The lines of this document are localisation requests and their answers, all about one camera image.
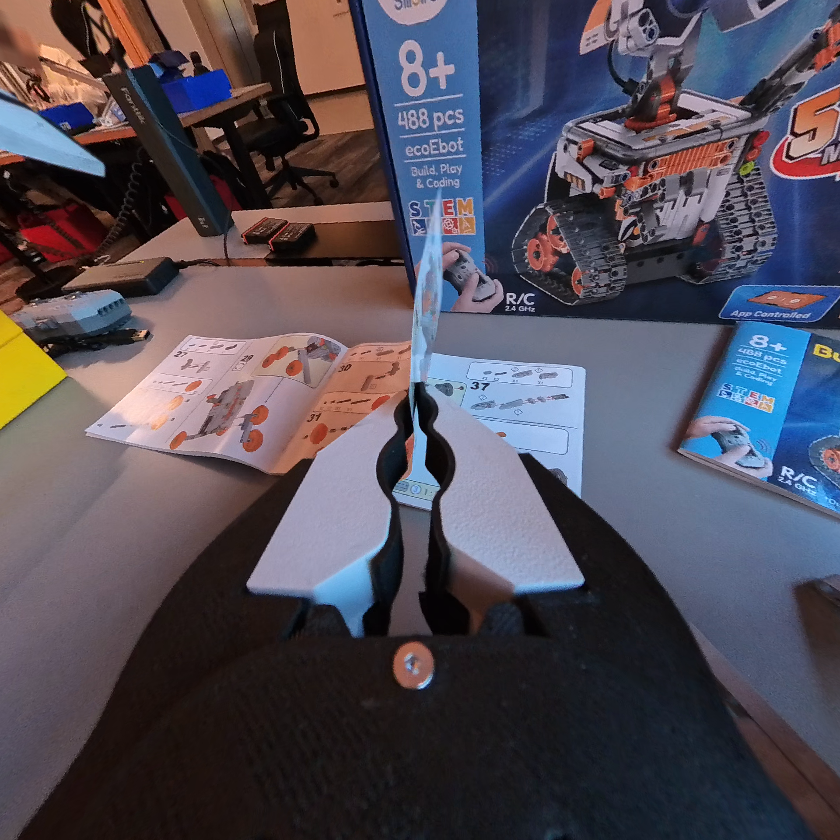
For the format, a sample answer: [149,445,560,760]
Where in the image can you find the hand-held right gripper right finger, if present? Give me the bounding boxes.
[418,395,586,636]

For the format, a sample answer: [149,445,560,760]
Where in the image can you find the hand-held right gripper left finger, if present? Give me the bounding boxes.
[246,399,421,639]

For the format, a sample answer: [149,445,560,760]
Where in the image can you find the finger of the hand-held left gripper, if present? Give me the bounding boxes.
[0,88,107,179]

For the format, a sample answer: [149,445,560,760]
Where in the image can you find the white instruction booklet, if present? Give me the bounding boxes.
[85,193,586,513]

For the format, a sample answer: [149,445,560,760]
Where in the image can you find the grey desk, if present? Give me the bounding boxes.
[0,262,840,815]
[115,200,403,266]

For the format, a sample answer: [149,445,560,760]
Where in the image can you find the red box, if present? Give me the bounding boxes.
[0,203,109,263]

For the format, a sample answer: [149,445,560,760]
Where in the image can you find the dark blue long case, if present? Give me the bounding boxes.
[101,66,235,237]

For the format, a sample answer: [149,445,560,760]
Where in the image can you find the black charger box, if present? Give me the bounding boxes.
[62,256,179,298]

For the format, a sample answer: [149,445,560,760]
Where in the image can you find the blue storage bins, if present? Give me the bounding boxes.
[147,52,234,112]

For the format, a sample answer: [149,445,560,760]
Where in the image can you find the grey battery hub brick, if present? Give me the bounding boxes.
[10,289,132,343]

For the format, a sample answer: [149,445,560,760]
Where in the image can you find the yellow plastic bin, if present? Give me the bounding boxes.
[0,308,68,432]

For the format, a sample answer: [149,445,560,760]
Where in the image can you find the black office chair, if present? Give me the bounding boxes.
[252,0,340,206]

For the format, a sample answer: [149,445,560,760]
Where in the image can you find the blue cover booklet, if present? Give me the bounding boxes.
[678,322,840,524]

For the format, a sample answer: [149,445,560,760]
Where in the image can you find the blue robot kit box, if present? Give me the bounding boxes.
[348,0,840,329]

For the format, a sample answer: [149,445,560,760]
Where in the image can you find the black coiled cable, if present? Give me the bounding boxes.
[98,147,151,263]

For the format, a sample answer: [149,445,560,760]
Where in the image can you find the black power cable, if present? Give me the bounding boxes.
[174,209,238,271]

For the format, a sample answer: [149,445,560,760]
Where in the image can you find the black usb cable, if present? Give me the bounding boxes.
[39,326,152,360]

